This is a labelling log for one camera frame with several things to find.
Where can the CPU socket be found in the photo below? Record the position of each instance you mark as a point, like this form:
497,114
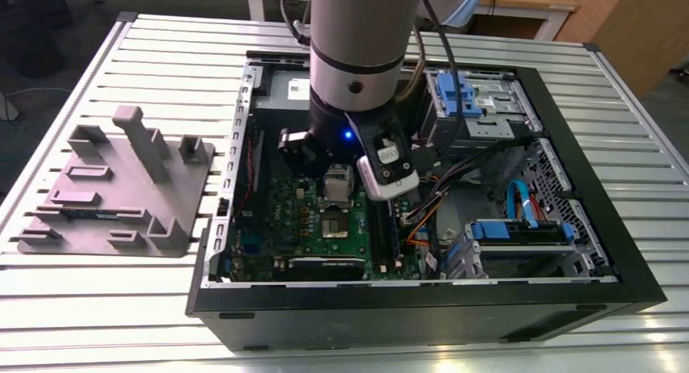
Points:
336,227

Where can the metal drive cage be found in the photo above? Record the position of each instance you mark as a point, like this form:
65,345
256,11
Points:
494,131

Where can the black graphics card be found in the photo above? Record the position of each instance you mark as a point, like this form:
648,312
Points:
323,264

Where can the silver CPU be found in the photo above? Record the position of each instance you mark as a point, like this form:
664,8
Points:
337,187

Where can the black RAM slot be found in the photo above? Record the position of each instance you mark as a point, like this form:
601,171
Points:
379,235
388,235
375,235

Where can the white power supply label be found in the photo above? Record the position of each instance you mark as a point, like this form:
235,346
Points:
299,90

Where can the green motherboard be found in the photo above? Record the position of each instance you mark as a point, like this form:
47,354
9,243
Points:
280,235

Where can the blue drive bracket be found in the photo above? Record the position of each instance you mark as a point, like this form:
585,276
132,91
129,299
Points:
444,88
472,108

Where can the wooden desk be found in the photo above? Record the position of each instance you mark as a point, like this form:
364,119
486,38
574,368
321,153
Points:
533,3

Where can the metal disk bay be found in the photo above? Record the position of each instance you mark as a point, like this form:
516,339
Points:
524,250

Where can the black PC case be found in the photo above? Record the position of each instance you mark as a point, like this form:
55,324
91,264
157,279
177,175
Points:
376,320

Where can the grey parts rack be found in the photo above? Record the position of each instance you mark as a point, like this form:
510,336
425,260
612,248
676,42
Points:
124,211

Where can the black chair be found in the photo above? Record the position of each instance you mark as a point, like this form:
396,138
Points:
32,34

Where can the blue drive rails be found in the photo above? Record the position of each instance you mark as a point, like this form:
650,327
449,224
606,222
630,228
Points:
450,262

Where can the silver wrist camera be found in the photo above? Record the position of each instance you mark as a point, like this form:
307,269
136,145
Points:
396,187

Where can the white table frame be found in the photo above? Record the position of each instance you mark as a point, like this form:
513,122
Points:
256,7

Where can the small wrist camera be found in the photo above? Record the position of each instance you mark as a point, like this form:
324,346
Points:
291,141

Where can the brown wooden cabinet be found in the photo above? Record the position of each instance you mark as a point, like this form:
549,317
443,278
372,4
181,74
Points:
634,34

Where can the hard disk in blue carrier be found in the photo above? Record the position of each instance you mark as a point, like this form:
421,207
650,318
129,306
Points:
497,231

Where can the grey power supply unit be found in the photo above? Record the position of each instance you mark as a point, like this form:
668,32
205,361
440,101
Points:
275,90

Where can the blue board connector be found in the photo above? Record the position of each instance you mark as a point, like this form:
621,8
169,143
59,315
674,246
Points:
249,244

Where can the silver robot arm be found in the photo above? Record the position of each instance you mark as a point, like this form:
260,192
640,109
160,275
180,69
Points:
355,46

